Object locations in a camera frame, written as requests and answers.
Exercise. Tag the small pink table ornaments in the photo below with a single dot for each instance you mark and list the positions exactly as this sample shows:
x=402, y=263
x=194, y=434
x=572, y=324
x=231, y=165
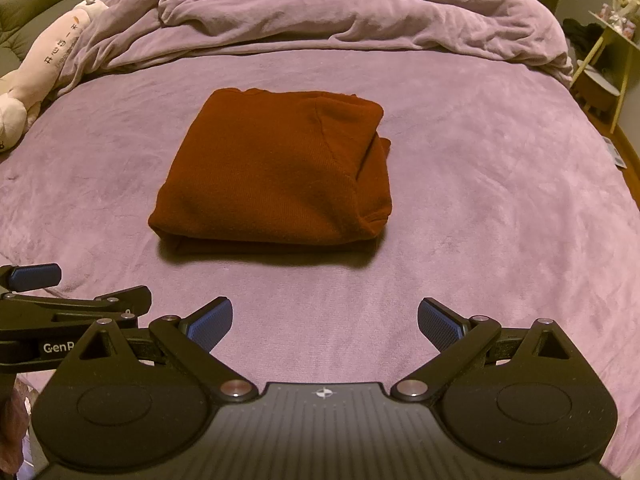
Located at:
x=617, y=19

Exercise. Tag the purple crumpled duvet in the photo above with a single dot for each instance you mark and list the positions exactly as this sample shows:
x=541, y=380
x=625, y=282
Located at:
x=350, y=5

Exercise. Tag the papers on floor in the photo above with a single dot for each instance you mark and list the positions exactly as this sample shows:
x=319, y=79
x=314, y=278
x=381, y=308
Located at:
x=614, y=152

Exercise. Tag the brown knit cardigan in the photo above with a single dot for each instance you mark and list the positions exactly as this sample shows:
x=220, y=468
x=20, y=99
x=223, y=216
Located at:
x=260, y=175

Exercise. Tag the purple bed sheet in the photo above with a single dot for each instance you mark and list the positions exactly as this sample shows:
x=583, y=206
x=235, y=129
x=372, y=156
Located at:
x=475, y=210

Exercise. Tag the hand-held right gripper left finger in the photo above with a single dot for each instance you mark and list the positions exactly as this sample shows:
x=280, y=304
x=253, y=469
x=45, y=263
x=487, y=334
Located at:
x=210, y=322

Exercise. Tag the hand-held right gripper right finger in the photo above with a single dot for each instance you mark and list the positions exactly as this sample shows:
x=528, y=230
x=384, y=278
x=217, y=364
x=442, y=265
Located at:
x=442, y=325

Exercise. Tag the olive green pillow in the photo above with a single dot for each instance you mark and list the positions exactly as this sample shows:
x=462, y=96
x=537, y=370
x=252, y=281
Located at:
x=40, y=5

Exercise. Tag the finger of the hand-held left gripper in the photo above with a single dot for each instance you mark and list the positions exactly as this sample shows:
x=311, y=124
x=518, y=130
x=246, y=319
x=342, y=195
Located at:
x=75, y=307
x=35, y=277

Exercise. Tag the yellow side table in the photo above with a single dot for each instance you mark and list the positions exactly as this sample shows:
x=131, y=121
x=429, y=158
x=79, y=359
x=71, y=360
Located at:
x=600, y=82

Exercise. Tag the black cloth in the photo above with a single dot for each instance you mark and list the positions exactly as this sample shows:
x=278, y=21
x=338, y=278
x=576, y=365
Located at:
x=580, y=35

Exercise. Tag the white plush toy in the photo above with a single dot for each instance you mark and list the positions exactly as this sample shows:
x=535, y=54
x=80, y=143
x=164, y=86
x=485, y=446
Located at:
x=45, y=65

